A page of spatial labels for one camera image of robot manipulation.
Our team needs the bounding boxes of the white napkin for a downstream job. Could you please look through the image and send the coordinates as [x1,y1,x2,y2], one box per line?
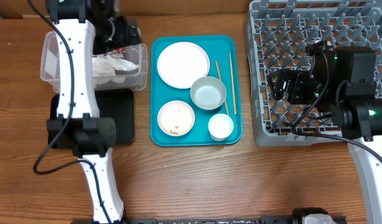
[92,55,139,85]

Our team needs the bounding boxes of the white paper cup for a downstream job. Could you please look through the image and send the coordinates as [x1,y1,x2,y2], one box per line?
[208,114,234,141]

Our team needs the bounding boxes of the red snack wrapper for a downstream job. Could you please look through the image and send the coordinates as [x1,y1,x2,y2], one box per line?
[111,47,127,54]

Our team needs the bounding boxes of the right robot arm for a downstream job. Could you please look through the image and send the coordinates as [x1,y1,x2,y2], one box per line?
[267,40,382,223]

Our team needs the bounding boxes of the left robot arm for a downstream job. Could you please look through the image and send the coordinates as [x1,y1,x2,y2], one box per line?
[44,1,141,223]

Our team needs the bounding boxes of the grey dishwasher rack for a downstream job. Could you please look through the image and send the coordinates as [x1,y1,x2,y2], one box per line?
[245,0,382,147]

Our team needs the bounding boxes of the clear plastic bin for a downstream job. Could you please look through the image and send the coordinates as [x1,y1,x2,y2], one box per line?
[40,31,148,93]

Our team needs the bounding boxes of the black plastic tray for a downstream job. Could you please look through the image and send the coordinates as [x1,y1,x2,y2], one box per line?
[47,88,136,149]

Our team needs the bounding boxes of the right wooden chopstick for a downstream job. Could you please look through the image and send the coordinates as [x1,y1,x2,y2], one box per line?
[229,52,237,115]

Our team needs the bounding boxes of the wooden chopstick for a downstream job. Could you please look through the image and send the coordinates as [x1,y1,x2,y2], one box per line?
[215,60,230,117]
[229,52,237,115]

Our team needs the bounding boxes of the large white plate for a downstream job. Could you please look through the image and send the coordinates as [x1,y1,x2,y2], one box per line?
[157,42,210,89]

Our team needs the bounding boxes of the teal serving tray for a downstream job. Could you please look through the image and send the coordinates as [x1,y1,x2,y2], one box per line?
[150,35,243,147]

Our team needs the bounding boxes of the left wooden chopstick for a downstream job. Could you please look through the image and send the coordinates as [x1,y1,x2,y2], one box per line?
[215,60,230,117]

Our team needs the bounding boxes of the grey bowl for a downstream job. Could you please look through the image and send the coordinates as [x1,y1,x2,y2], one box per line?
[190,77,226,111]

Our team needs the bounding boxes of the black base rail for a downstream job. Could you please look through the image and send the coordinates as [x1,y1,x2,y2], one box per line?
[71,215,347,224]

